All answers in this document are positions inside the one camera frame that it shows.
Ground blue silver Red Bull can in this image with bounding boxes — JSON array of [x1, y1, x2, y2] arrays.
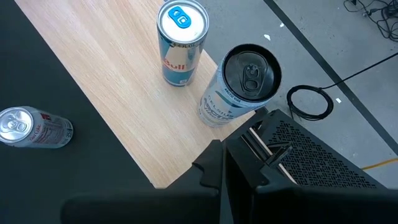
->
[[156, 0, 210, 87]]

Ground Diet Coke can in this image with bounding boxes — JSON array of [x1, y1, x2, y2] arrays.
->
[[0, 105, 74, 149]]

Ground black cable tangle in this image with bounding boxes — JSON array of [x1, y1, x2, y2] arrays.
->
[[343, 0, 398, 43]]

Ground yellow extension cord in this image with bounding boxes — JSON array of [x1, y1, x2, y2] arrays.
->
[[360, 157, 398, 171]]

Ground black coiled cable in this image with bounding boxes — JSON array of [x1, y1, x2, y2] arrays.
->
[[285, 51, 398, 122]]

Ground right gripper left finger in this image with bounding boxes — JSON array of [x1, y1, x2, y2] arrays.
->
[[167, 139, 224, 190]]

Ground Celsius Arctic Vibe can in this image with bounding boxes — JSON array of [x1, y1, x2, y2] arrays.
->
[[198, 43, 282, 128]]

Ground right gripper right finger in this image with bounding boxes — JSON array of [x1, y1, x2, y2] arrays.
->
[[226, 136, 265, 190]]

